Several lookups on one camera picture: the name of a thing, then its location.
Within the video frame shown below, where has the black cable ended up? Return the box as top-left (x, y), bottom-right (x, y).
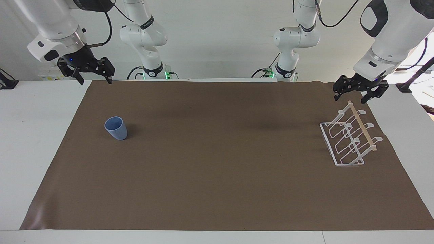
top-left (314, 0), bottom-right (360, 28)
top-left (84, 6), bottom-right (113, 47)
top-left (393, 37), bottom-right (428, 72)
top-left (251, 52), bottom-right (282, 78)
top-left (127, 66), bottom-right (145, 80)

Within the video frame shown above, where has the blue plastic cup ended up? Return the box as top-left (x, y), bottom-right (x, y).
top-left (104, 116), bottom-right (128, 141)

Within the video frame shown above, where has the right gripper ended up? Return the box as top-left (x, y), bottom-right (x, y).
top-left (57, 44), bottom-right (116, 85)

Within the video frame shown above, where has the black stand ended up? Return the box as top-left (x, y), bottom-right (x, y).
top-left (396, 57), bottom-right (434, 93)
top-left (0, 69), bottom-right (19, 90)

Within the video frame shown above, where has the white wire cup holder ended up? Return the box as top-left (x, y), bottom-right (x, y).
top-left (319, 100), bottom-right (383, 167)

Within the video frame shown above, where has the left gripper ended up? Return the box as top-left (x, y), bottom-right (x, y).
top-left (333, 73), bottom-right (390, 105)

